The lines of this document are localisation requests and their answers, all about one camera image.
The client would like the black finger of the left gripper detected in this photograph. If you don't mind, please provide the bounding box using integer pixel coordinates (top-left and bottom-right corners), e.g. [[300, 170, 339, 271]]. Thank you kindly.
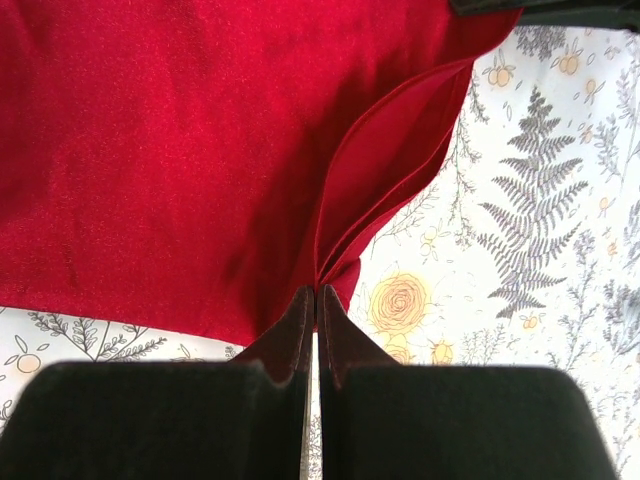
[[450, 0, 639, 28]]

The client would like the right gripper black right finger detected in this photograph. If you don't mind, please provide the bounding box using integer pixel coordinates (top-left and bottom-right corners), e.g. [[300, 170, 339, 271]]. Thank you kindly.
[[317, 286, 615, 479]]

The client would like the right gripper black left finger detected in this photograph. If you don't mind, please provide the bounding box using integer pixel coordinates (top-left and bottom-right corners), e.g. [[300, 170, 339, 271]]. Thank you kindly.
[[1, 287, 315, 479]]

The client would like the red cloth napkin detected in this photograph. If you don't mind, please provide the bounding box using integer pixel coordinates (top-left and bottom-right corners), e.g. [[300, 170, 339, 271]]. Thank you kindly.
[[1, 1, 520, 345]]

